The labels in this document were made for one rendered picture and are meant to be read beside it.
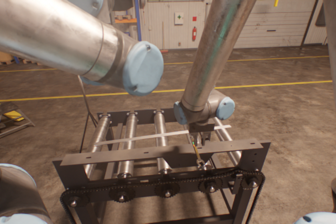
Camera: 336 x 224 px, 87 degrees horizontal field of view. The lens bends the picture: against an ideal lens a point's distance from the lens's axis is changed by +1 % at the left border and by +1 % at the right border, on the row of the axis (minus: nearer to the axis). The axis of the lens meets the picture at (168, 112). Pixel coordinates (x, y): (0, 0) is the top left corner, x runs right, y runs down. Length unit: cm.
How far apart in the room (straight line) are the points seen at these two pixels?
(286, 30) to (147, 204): 1144
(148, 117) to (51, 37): 185
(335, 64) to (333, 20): 7
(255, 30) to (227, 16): 1092
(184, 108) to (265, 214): 193
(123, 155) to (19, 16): 93
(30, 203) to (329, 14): 65
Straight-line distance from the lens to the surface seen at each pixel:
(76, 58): 26
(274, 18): 1178
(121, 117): 207
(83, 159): 115
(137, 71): 28
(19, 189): 50
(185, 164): 122
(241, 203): 167
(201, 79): 51
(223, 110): 70
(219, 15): 43
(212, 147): 113
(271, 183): 270
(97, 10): 39
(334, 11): 43
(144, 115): 203
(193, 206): 225
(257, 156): 135
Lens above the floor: 189
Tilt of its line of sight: 30 degrees down
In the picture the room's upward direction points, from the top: 1 degrees counter-clockwise
